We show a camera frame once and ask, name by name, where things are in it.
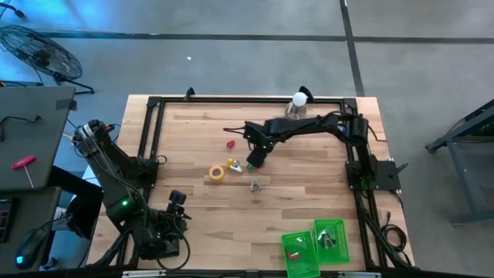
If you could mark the black aluminium table frame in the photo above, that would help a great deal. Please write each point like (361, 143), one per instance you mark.
(251, 100)

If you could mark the grey side table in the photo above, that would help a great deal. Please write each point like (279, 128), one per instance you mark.
(38, 116)

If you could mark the red mini stapler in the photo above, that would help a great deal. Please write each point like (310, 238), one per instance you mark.
(293, 255)
(230, 144)

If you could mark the green mini stapler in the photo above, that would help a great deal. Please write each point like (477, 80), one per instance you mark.
(251, 166)

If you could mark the green plastic slotted basket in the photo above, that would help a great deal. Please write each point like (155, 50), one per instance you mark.
(341, 247)
(306, 247)

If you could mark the yellow mini stapler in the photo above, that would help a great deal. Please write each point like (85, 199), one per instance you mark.
(234, 166)

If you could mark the dark grey desk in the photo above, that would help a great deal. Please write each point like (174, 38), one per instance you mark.
(34, 208)

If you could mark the silver frame bracket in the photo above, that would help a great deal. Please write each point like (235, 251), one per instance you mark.
(143, 273)
(359, 274)

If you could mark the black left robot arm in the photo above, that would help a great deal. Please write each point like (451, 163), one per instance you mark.
(116, 185)

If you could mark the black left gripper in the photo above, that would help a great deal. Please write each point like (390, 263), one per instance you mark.
(158, 239)

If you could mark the white bulb table lamp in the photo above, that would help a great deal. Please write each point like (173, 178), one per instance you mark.
(300, 99)

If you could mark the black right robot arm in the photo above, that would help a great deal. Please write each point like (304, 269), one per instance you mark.
(308, 125)

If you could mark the black stapler remover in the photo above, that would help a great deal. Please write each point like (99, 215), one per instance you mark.
(326, 239)

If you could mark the black computer mouse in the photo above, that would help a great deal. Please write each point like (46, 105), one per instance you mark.
(31, 247)

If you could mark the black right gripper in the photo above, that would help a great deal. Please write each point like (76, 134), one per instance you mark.
(260, 137)

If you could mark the black frame clamp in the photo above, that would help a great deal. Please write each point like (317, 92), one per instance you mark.
(306, 92)
(189, 92)

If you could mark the black stand leg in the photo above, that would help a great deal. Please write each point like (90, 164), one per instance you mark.
(18, 14)

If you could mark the grey metal cart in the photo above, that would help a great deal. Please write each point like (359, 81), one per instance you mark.
(459, 130)

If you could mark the yellow tape roll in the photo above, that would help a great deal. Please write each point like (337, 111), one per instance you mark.
(211, 172)

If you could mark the grey stapler remover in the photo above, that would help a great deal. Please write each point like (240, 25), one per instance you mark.
(255, 186)

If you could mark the black floor fan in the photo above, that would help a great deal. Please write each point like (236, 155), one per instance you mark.
(40, 52)

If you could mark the black keyboard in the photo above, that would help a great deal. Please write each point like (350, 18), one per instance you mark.
(4, 220)

